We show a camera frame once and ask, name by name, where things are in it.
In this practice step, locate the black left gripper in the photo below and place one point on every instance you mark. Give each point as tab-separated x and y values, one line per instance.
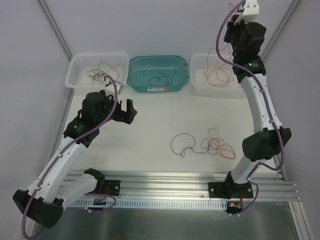
124	115

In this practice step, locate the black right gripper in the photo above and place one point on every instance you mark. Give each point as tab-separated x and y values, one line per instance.
230	31

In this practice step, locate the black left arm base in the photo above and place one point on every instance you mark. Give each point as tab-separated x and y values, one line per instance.
108	187

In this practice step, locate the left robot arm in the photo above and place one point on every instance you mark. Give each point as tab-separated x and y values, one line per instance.
44	201

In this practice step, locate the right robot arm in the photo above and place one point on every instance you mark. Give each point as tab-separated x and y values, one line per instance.
269	137

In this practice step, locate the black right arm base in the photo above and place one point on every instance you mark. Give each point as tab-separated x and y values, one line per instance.
234	191

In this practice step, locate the right white mesh basket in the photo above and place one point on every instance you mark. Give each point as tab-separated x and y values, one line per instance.
211	77

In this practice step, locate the white mesh basket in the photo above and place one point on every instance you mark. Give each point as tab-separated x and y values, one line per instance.
211	77
86	71

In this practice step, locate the teal plastic tub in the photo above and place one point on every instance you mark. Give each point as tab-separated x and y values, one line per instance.
157	73

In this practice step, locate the left white mesh basket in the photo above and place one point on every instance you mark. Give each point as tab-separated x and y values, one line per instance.
86	71

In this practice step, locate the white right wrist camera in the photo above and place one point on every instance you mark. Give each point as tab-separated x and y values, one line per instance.
248	11

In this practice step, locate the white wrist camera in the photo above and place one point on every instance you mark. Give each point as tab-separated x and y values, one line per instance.
248	11
113	87

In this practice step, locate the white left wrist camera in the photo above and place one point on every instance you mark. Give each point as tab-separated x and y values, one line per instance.
113	87

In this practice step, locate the white slotted cable duct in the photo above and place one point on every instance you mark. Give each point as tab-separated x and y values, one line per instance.
131	203

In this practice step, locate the aluminium frame rail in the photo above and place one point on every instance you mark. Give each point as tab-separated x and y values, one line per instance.
194	186

